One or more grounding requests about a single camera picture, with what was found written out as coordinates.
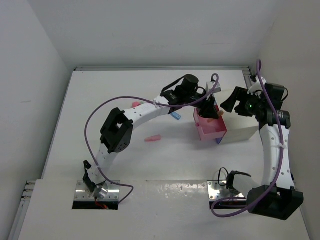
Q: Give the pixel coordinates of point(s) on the metal base plate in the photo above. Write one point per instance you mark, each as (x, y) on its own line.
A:
(217, 190)
(105, 192)

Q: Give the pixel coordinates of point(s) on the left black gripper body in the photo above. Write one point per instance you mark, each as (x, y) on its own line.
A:
(202, 106)

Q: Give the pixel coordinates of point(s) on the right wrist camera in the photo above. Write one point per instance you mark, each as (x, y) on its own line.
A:
(257, 86)

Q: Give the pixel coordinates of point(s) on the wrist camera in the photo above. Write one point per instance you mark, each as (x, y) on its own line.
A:
(211, 84)
(257, 86)

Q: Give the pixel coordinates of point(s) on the pink drawer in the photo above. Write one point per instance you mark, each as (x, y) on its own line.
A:
(209, 131)

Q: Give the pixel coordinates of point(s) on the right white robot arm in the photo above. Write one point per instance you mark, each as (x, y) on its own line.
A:
(276, 196)

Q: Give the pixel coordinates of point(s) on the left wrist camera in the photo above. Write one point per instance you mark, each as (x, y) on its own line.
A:
(211, 84)

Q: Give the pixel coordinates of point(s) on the white drawer cabinet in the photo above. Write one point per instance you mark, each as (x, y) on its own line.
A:
(239, 128)

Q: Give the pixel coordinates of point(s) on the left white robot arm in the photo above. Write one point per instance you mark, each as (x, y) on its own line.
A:
(116, 132)

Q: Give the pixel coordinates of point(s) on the pink cap-shaped clip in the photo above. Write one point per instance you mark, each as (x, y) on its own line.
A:
(153, 138)

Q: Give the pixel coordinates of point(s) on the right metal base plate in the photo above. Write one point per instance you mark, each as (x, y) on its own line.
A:
(217, 190)

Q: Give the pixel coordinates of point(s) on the clear tube with pink cap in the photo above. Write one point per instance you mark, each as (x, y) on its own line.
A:
(135, 104)

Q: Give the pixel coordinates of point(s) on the purple bottom drawer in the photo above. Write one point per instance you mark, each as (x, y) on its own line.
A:
(219, 140)

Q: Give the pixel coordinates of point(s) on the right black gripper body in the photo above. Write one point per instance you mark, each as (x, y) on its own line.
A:
(248, 104)

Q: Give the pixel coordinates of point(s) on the blue cap-shaped clip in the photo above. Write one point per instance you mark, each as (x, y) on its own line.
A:
(175, 115)

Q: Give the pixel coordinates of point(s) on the orange cap-shaped clip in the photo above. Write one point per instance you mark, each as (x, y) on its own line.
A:
(220, 113)

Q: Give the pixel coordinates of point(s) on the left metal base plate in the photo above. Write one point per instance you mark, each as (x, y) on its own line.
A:
(105, 192)

